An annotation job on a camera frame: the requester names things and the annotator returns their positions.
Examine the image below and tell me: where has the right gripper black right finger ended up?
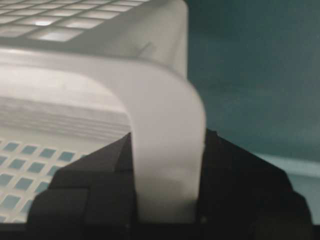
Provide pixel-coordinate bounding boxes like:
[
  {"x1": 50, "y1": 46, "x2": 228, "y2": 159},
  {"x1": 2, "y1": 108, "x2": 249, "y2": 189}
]
[{"x1": 197, "y1": 129, "x2": 314, "y2": 240}]

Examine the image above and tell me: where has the white plastic lattice basket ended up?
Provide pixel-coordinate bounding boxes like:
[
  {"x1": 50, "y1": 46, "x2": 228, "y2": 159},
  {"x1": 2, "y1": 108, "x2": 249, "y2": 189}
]
[{"x1": 0, "y1": 0, "x2": 206, "y2": 223}]

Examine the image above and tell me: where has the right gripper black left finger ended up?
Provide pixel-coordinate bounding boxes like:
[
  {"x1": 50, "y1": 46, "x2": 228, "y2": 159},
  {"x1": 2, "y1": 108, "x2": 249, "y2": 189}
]
[{"x1": 26, "y1": 134, "x2": 136, "y2": 240}]

